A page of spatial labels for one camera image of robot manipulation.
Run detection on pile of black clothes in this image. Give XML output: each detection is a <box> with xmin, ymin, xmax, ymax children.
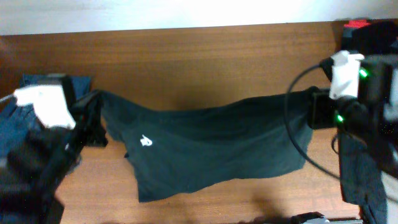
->
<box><xmin>338</xmin><ymin>19</ymin><xmax>398</xmax><ymax>224</ymax></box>

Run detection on black t-shirt with white logo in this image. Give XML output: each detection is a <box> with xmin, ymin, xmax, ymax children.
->
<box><xmin>101</xmin><ymin>89</ymin><xmax>313</xmax><ymax>202</ymax></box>

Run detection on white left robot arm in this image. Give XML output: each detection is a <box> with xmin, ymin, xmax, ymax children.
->
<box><xmin>1</xmin><ymin>91</ymin><xmax>108</xmax><ymax>223</ymax></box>

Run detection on red object at corner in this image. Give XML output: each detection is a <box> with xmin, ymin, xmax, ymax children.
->
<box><xmin>343</xmin><ymin>20</ymin><xmax>371</xmax><ymax>29</ymax></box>

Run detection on folded blue denim jeans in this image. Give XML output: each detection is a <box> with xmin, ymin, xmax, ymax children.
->
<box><xmin>0</xmin><ymin>73</ymin><xmax>92</xmax><ymax>224</ymax></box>

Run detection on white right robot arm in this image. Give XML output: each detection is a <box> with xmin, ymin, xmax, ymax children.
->
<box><xmin>308</xmin><ymin>52</ymin><xmax>397</xmax><ymax>223</ymax></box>

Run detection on black right camera cable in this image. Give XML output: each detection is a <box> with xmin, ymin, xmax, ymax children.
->
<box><xmin>283</xmin><ymin>63</ymin><xmax>398</xmax><ymax>203</ymax></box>

